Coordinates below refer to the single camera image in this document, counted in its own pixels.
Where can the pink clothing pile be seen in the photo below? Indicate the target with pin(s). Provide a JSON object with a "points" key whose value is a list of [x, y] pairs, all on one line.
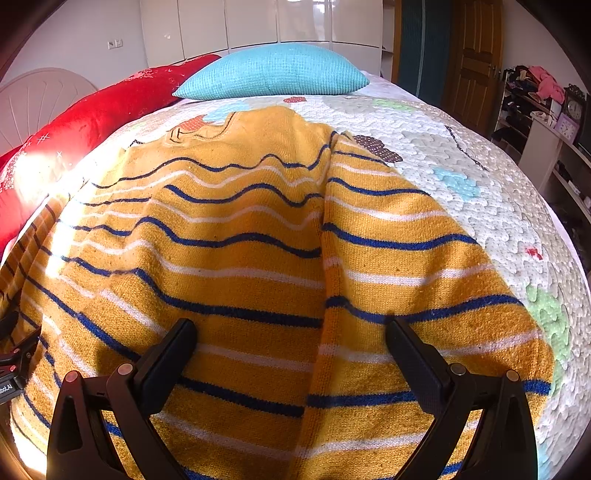
{"points": [[548, 87]]}

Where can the white round headboard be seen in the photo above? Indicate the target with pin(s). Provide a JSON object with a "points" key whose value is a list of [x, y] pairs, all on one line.
{"points": [[33, 99]]}

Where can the red floral duvet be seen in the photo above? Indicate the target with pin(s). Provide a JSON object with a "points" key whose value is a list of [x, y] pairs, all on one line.
{"points": [[29, 171]]}

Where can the turquoise knit pillow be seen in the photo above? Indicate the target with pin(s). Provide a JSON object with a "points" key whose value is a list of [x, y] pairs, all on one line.
{"points": [[274, 69]]}

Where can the white shelf unit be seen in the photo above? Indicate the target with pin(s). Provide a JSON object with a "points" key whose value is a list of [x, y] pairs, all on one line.
{"points": [[525, 129]]}

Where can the brown wooden door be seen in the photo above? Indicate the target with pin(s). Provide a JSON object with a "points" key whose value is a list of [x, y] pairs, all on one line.
{"points": [[475, 61]]}

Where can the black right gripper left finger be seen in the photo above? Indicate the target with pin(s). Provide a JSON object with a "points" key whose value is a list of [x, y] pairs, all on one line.
{"points": [[79, 444]]}

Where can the dark teal curtain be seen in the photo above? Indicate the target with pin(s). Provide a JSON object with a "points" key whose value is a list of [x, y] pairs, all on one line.
{"points": [[426, 32]]}

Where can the yellow striped knit sweater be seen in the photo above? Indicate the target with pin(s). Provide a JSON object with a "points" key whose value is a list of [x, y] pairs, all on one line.
{"points": [[290, 247]]}

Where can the white wall socket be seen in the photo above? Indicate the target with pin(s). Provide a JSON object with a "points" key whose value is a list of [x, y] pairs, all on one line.
{"points": [[114, 44]]}

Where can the purple alarm clock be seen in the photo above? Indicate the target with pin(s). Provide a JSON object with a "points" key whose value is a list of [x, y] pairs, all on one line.
{"points": [[567, 128]]}

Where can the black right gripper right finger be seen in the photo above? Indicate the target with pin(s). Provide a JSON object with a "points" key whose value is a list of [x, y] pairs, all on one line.
{"points": [[503, 446]]}

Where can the patchwork heart quilt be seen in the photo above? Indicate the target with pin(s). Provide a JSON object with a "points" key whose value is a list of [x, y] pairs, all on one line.
{"points": [[484, 190]]}

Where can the white glossy wardrobe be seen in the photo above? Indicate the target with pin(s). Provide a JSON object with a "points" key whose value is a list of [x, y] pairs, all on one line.
{"points": [[177, 30]]}

